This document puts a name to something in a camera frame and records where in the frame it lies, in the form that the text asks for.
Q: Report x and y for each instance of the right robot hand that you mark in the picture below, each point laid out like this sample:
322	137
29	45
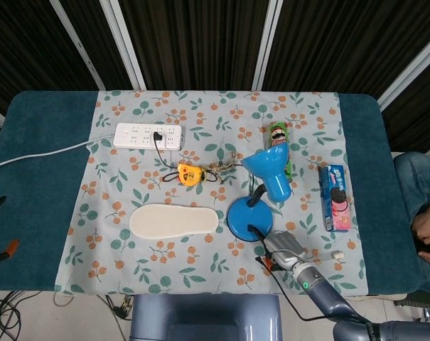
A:
285	250

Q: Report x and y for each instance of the blue desk lamp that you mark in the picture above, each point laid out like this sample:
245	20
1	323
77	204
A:
261	192

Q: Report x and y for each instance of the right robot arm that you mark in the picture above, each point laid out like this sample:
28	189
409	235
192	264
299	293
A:
342	305

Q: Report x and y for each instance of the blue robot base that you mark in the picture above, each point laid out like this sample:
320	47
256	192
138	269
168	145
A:
205	318

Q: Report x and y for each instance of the person's bare hand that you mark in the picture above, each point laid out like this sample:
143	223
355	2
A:
428	223

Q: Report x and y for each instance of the orange black spring clamp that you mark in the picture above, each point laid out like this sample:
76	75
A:
5	254
269	263

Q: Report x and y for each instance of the glass test tube white cap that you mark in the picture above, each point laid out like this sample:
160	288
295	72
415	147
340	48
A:
328	256

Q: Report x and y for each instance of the teal table cover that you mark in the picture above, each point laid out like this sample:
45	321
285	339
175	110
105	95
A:
40	199

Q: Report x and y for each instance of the blue cookie box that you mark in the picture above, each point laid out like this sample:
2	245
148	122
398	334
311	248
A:
336	199

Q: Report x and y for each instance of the floral tablecloth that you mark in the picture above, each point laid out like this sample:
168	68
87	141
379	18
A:
200	263

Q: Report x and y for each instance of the white shoe insole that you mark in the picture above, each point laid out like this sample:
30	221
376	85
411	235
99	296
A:
173	221

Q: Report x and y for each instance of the green chips can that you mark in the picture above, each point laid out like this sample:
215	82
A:
279	132

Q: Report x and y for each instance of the yellow tape measure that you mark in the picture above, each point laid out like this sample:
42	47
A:
189	174

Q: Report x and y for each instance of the person's leg in jeans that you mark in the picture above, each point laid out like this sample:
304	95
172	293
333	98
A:
419	177

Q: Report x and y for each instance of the white power strip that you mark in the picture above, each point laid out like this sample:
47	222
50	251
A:
148	136

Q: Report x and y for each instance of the aluminium frame post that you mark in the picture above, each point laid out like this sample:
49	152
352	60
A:
410	71
77	42
268	42
124	42

